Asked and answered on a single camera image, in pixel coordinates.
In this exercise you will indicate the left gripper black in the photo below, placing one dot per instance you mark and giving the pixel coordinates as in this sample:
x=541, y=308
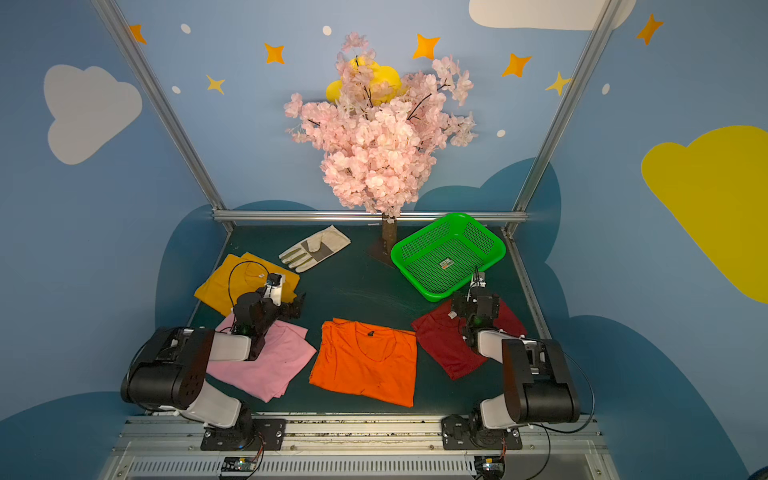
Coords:
x=290, y=305

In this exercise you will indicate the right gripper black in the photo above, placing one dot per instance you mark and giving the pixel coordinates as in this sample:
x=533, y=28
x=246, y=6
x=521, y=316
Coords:
x=477, y=300

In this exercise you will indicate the pink t-shirt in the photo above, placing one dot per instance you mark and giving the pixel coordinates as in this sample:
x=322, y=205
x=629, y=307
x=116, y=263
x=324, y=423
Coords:
x=284, y=356

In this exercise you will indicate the dark red t-shirt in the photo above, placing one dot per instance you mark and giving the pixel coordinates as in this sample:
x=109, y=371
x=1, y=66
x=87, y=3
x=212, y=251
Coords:
x=439, y=333

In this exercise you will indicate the yellow t-shirt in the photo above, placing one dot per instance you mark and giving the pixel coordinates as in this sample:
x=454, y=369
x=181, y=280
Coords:
x=240, y=275

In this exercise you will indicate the orange t-shirt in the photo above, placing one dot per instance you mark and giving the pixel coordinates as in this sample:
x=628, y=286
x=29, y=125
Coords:
x=367, y=360

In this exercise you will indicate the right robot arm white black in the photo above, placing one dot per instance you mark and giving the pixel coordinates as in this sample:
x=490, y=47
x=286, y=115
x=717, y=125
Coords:
x=537, y=383

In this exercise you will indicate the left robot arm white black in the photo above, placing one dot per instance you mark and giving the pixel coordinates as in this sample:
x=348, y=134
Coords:
x=257, y=349

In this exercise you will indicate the green plastic basket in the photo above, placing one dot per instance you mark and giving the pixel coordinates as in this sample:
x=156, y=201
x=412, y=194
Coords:
x=442, y=257

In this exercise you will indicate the white grey work glove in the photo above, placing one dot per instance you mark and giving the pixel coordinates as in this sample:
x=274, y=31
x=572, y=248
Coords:
x=314, y=249

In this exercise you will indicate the right controller board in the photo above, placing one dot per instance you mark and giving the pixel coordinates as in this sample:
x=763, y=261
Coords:
x=488, y=468

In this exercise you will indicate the controller board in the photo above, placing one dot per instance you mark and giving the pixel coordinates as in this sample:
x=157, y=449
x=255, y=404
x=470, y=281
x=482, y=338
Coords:
x=238, y=467
x=488, y=468

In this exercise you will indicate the left controller board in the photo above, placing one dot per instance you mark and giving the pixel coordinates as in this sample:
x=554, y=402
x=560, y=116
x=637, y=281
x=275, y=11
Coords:
x=238, y=467

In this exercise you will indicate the pink artificial blossom tree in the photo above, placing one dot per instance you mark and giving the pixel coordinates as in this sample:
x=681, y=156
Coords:
x=379, y=131

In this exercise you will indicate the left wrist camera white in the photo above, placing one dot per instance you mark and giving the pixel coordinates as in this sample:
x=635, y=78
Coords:
x=273, y=288

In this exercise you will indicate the right frame post aluminium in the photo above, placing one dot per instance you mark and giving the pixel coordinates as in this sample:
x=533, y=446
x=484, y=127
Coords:
x=583, y=71

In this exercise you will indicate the frame post aluminium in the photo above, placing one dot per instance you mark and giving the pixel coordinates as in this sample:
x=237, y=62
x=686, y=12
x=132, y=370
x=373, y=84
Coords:
x=119, y=29
x=583, y=71

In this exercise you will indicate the rear frame crossbar aluminium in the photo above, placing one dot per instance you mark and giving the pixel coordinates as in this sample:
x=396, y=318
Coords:
x=342, y=216

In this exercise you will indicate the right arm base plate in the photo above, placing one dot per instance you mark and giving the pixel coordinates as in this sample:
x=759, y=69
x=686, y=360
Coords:
x=469, y=433

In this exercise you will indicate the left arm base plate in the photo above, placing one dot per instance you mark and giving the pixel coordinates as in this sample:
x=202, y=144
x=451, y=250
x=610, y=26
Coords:
x=250, y=435

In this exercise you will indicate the aluminium mounting rail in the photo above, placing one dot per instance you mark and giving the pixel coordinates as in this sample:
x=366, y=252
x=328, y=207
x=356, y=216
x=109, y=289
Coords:
x=353, y=446

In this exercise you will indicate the left frame post aluminium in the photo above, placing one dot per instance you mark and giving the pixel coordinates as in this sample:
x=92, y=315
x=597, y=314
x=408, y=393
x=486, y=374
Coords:
x=119, y=29

